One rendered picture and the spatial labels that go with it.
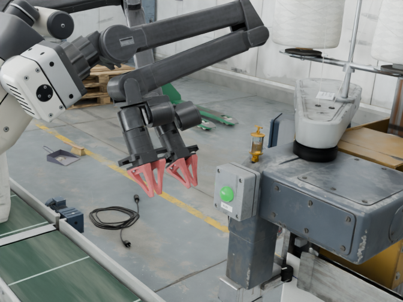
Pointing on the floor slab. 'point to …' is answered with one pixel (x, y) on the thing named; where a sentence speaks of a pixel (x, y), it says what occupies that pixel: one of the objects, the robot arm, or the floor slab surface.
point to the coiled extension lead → (119, 222)
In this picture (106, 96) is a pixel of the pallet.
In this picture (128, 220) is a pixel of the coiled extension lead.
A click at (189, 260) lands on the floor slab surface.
